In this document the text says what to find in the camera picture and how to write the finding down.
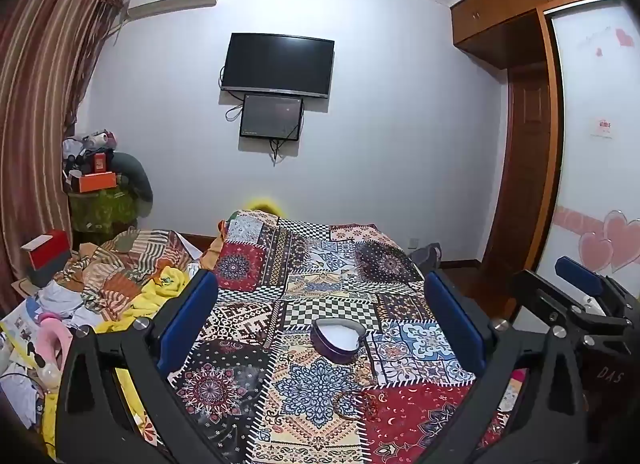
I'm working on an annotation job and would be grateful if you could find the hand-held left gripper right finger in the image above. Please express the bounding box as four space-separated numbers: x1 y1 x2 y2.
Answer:
415 269 587 464

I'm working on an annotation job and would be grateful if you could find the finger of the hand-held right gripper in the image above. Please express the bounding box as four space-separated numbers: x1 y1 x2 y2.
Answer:
556 255 640 315
510 269 630 345

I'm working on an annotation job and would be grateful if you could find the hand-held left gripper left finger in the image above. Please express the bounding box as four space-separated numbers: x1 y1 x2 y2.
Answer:
54 268 251 464

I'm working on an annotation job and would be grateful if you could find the purple heart-shaped tin box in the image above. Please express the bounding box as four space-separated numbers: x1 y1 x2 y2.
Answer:
310 318 366 364

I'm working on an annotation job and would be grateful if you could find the red woven rope bracelet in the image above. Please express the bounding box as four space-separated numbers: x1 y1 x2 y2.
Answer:
332 389 382 421

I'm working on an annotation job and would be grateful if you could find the yellow cloth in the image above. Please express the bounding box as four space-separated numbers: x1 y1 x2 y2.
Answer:
94 265 190 335

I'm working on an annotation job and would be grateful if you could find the dark bag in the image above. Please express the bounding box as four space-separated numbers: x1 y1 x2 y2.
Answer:
409 242 444 270

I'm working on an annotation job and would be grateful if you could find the striped orange quilt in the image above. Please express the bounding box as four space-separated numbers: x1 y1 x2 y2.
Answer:
64 226 197 321

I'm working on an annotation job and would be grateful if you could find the white heart-print wardrobe door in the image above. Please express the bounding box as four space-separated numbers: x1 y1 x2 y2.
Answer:
540 0 640 297

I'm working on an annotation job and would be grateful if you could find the brown wooden door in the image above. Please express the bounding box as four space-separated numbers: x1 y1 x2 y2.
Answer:
481 61 555 321

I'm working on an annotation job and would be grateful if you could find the yellow round cushion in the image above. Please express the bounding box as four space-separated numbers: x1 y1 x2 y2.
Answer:
247 197 282 217

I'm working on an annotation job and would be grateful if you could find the pile of white clothes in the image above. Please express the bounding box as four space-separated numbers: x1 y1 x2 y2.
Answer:
34 278 92 321

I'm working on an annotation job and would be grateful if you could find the patchwork patterned blanket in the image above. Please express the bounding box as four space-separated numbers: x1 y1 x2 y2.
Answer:
170 209 532 464

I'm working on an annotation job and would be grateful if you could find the green patterned cloth bag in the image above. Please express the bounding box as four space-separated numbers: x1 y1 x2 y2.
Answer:
67 186 139 235

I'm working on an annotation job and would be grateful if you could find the red and white box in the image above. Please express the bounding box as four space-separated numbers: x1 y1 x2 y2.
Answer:
20 229 72 271

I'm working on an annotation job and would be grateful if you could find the orange flat box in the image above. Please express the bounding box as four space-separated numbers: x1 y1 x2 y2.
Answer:
69 171 119 193

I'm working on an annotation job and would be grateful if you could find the heap of household clutter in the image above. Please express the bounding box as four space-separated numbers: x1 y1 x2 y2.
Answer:
62 129 119 173

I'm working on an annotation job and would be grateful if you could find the striped brown curtain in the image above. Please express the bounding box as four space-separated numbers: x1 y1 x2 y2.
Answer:
0 0 132 297

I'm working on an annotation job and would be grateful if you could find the wooden overhead cabinet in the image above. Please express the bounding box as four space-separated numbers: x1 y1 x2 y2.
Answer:
449 0 620 70

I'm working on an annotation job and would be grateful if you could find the black monitor cable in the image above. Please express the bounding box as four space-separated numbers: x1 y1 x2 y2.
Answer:
269 136 292 165

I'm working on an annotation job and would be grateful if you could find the small black wall monitor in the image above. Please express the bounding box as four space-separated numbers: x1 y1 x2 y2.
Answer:
238 92 305 141

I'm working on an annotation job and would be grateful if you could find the black wall television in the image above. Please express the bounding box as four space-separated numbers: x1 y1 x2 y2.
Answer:
220 32 336 100

